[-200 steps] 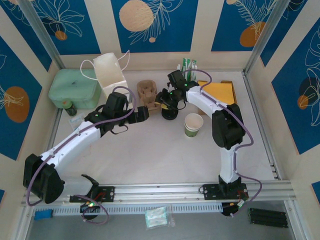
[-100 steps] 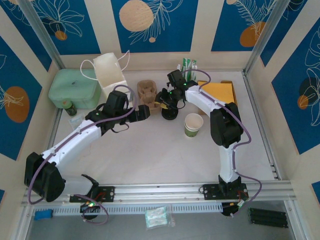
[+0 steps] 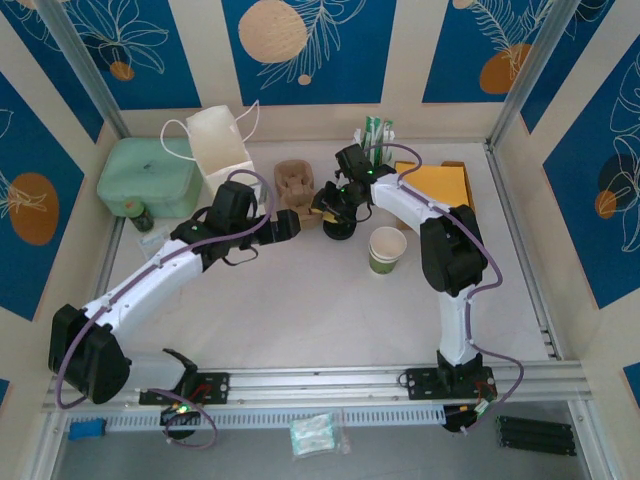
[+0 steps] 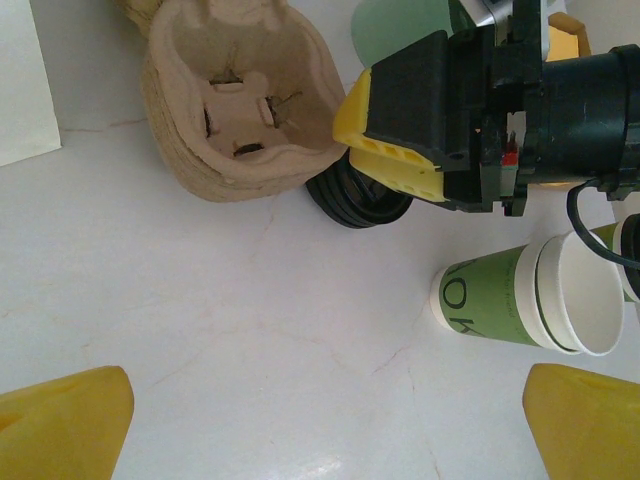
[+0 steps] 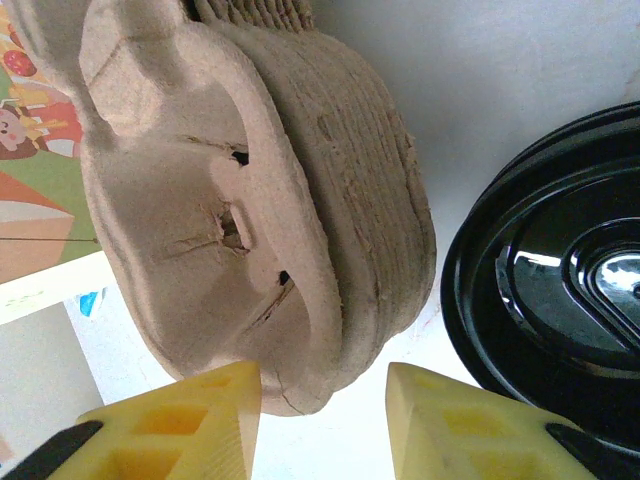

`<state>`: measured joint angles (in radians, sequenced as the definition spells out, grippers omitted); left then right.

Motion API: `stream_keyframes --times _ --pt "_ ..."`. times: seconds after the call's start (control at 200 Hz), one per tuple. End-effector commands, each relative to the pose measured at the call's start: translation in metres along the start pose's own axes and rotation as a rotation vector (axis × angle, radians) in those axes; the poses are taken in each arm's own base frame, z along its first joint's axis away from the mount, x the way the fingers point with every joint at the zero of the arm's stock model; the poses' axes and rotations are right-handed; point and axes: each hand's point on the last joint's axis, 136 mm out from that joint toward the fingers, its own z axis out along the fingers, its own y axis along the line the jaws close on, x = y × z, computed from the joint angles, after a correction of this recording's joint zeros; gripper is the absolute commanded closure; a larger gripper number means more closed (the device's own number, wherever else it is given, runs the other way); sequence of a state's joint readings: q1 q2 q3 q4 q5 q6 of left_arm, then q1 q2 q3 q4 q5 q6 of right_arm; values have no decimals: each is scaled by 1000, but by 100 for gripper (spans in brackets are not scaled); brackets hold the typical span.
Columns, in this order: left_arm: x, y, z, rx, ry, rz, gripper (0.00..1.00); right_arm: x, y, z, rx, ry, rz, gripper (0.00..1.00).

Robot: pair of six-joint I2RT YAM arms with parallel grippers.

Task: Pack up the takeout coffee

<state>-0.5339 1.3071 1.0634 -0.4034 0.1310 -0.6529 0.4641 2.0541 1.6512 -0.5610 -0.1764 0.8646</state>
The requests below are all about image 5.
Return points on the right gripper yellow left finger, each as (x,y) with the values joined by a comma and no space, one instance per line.
(175,440)

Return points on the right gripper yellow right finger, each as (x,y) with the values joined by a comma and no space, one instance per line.
(465,440)

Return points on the brown pulp cup carrier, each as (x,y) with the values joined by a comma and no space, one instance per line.
(175,200)

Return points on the white paper carrier bag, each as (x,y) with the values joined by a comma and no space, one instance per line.
(30,200)

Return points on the white blue sachet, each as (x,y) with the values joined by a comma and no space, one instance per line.
(90,302)

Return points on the black plastic lid stack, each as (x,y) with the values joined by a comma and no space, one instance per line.
(550,250)

